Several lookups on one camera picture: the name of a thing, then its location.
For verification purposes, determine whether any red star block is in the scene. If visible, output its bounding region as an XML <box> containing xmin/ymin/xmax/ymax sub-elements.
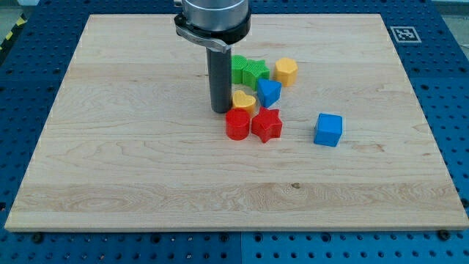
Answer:
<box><xmin>251</xmin><ymin>106</ymin><xmax>283</xmax><ymax>143</ymax></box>

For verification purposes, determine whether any blue cube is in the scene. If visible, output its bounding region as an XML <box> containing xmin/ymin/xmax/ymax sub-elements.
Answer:
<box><xmin>314</xmin><ymin>113</ymin><xmax>343</xmax><ymax>147</ymax></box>

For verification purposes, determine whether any white fiducial marker tag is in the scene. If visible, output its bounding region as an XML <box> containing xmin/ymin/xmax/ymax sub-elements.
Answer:
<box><xmin>390</xmin><ymin>26</ymin><xmax>421</xmax><ymax>43</ymax></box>

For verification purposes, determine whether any yellow hexagon block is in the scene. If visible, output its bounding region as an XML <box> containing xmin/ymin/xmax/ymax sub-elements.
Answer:
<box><xmin>273</xmin><ymin>57</ymin><xmax>298</xmax><ymax>87</ymax></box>

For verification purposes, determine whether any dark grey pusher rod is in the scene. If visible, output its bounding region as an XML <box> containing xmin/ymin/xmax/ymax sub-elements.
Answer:
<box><xmin>206</xmin><ymin>48</ymin><xmax>232</xmax><ymax>114</ymax></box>

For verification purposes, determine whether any blue triangle block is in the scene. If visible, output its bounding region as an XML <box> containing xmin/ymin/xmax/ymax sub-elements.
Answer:
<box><xmin>257</xmin><ymin>78</ymin><xmax>282</xmax><ymax>108</ymax></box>

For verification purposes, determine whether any green star block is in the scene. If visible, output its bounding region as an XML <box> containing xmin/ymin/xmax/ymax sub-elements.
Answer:
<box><xmin>242</xmin><ymin>59</ymin><xmax>270</xmax><ymax>92</ymax></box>

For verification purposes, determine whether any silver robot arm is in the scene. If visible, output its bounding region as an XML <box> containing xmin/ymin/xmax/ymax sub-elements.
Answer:
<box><xmin>174</xmin><ymin>0</ymin><xmax>251</xmax><ymax>54</ymax></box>

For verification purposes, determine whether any red cylinder block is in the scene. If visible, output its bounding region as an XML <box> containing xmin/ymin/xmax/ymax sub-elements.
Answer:
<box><xmin>225</xmin><ymin>109</ymin><xmax>251</xmax><ymax>141</ymax></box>

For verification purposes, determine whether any yellow heart block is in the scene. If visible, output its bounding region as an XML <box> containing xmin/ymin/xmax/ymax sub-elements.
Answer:
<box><xmin>232</xmin><ymin>90</ymin><xmax>256</xmax><ymax>115</ymax></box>

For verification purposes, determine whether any green cylinder block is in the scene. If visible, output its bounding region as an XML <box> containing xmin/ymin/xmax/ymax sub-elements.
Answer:
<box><xmin>232</xmin><ymin>55</ymin><xmax>248</xmax><ymax>84</ymax></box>

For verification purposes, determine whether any wooden board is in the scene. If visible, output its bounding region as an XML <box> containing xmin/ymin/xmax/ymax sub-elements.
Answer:
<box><xmin>5</xmin><ymin>14</ymin><xmax>468</xmax><ymax>232</ymax></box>

